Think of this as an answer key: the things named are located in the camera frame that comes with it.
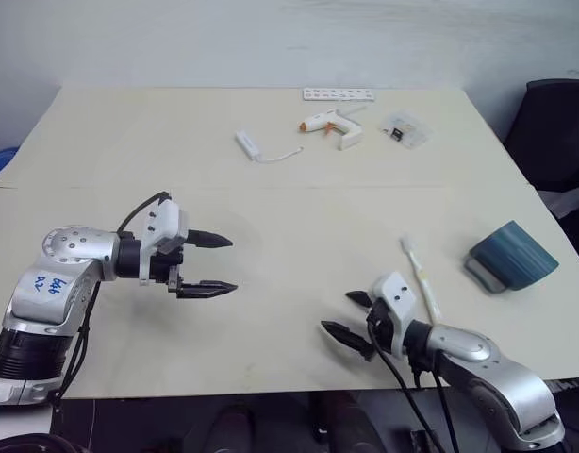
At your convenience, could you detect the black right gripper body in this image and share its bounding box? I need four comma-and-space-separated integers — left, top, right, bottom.
364, 298, 396, 354

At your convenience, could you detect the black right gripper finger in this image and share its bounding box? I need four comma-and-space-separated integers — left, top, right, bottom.
345, 290, 374, 311
320, 320, 376, 363

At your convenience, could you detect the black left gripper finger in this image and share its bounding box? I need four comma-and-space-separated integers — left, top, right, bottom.
175, 279, 240, 301
188, 228, 235, 250

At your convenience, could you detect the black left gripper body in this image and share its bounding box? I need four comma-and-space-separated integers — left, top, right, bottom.
147, 229, 192, 301

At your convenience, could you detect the white toothbrush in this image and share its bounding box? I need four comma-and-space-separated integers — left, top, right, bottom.
400, 236, 443, 326

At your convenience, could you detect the teal ribbed cup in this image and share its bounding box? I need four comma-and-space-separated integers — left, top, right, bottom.
462, 219, 561, 295

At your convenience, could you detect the white orange glue gun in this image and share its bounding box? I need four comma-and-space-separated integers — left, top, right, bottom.
297, 105, 369, 153

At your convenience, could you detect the clear bag of small parts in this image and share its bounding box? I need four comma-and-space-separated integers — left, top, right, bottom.
377, 111, 435, 150

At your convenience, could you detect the black chair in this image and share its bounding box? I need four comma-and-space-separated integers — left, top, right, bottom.
503, 78, 579, 219

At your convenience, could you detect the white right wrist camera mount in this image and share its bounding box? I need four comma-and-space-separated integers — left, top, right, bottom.
371, 271, 421, 356

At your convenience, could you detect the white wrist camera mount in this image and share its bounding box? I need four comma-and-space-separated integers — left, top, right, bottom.
371, 271, 421, 356
138, 199, 192, 288

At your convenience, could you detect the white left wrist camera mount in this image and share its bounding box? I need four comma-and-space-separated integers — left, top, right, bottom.
138, 199, 192, 288

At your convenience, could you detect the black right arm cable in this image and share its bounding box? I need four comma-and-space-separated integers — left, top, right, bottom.
368, 318, 462, 453

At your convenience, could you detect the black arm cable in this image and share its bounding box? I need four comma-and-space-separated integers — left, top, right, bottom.
368, 318, 462, 453
115, 190, 174, 234

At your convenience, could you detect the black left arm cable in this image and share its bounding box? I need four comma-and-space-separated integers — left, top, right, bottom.
115, 190, 174, 234

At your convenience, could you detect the white adapter with cable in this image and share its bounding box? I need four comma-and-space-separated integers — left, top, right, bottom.
234, 130, 306, 164

